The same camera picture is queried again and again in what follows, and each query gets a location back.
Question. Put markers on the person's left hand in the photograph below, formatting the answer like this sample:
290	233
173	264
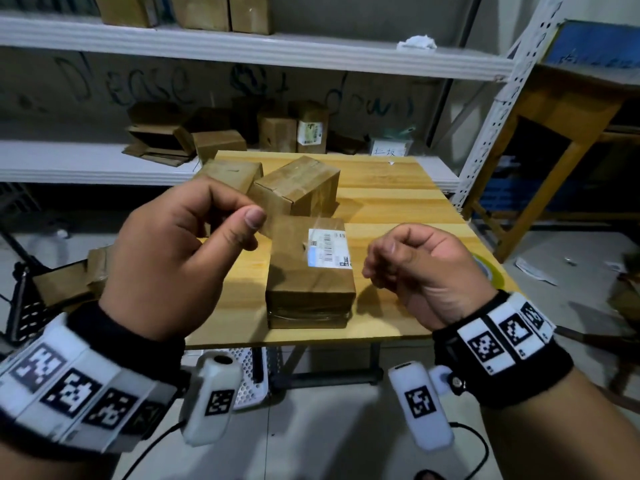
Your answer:
155	264

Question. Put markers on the person's right hand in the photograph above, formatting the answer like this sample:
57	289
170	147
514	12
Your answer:
440	274

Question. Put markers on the person's left thumb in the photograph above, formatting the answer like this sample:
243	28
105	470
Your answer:
239	233

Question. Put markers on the person's right thumb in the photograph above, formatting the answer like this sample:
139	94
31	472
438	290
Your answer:
407	235

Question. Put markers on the person's left forearm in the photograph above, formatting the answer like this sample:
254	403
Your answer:
45	464

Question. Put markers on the person's right forearm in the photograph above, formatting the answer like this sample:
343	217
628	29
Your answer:
565	434

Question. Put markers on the light wooden table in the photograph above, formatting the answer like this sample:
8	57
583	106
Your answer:
390	199

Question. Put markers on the small plain cardboard parcel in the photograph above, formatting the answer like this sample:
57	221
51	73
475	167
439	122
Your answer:
232	173

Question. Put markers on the large taped cardboard parcel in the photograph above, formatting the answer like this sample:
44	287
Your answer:
300	182

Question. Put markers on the cardboard parcel with white label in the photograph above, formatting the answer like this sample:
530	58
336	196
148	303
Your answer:
300	289

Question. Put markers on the yellow tape roll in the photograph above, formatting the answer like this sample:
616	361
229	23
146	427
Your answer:
484	268

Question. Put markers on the white and green carton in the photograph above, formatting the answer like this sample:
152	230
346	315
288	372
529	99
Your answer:
392	144

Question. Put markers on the cluster of brown cardboard boxes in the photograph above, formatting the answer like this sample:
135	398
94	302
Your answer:
280	132

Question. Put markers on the white paper scrap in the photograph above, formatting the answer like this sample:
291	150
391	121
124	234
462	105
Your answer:
535	270

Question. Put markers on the black wristband with marker tiles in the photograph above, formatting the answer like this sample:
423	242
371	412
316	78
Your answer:
75	384
500	344

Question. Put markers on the white perforated basket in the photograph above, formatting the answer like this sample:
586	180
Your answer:
252	384

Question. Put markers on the flattened cardboard sheets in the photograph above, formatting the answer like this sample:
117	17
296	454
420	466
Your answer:
70	279

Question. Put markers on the white metal shelving rack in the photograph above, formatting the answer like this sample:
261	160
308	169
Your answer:
250	49

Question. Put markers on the crumpled white paper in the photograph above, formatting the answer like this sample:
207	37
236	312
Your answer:
416	42

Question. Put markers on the orange wooden stand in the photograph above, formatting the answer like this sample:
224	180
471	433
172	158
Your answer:
565	109

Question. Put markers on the tall brown cardboard carton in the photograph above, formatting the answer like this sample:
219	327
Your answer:
125	8
200	9
250	12

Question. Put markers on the black plastic crate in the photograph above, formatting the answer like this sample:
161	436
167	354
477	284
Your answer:
27	314

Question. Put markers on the blue board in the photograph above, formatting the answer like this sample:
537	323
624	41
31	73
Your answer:
595	47

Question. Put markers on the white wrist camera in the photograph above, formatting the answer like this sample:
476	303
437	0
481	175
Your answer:
422	404
212	399

